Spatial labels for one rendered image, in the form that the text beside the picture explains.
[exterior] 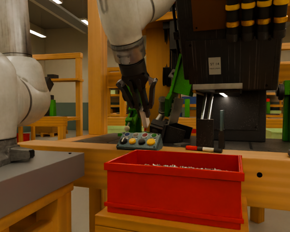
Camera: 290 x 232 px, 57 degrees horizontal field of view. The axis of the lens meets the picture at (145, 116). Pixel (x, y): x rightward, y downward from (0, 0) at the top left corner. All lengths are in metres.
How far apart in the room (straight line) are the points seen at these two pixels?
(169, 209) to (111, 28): 0.45
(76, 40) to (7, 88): 12.13
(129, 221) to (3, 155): 0.33
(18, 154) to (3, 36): 0.39
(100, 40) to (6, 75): 1.07
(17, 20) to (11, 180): 0.53
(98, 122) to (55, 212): 0.97
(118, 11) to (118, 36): 0.06
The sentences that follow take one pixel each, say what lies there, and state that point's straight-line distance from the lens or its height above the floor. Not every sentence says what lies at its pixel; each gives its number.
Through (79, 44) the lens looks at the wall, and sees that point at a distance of 12.70.
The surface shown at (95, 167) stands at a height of 0.83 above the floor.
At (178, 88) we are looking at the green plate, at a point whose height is 1.13.
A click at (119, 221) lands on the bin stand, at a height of 0.79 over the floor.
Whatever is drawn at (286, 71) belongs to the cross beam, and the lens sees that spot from 1.58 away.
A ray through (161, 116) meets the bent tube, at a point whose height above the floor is 1.01.
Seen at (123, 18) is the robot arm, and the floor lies 1.27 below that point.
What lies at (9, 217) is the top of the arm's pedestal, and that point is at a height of 0.83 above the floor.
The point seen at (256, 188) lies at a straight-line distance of 0.90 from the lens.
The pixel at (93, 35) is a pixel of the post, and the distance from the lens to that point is 1.75.
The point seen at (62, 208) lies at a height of 0.77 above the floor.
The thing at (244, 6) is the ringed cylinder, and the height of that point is 1.37.
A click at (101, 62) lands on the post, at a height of 1.33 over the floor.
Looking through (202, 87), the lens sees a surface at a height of 1.12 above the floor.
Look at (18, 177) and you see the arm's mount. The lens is 0.60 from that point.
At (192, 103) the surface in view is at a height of 1.14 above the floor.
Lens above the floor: 1.05
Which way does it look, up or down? 2 degrees down
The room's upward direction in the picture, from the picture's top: straight up
